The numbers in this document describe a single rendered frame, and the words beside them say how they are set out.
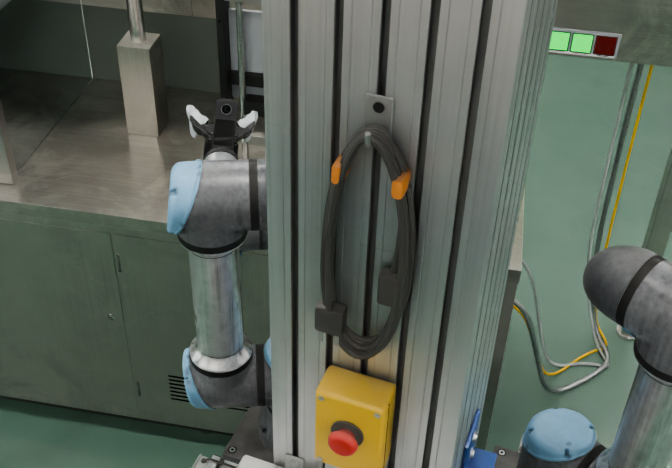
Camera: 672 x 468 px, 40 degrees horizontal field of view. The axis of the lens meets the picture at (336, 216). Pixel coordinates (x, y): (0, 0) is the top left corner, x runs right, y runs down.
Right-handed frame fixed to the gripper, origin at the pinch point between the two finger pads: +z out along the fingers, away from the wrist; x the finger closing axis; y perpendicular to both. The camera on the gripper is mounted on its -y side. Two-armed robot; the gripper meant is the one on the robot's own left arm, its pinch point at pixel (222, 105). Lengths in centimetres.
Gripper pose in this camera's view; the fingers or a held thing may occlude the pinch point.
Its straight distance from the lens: 207.0
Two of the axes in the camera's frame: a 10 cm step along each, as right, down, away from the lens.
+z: -0.9, -6.1, 7.9
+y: -1.6, 7.9, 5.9
